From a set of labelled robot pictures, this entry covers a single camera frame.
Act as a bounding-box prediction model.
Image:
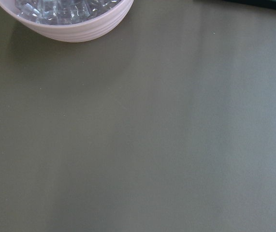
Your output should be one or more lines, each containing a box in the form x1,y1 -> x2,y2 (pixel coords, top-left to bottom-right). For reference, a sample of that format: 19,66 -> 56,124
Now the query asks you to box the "pink bowl with ice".
0,0 -> 133,43

